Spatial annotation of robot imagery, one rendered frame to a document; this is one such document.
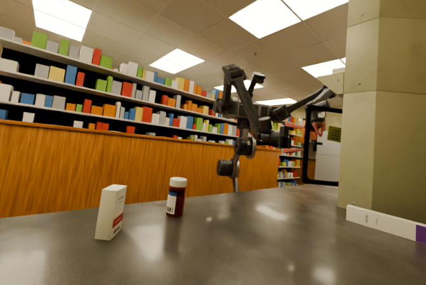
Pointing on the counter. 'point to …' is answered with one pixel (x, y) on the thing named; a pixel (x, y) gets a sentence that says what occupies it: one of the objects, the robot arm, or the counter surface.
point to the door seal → (308, 145)
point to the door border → (305, 146)
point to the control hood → (334, 82)
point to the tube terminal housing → (385, 118)
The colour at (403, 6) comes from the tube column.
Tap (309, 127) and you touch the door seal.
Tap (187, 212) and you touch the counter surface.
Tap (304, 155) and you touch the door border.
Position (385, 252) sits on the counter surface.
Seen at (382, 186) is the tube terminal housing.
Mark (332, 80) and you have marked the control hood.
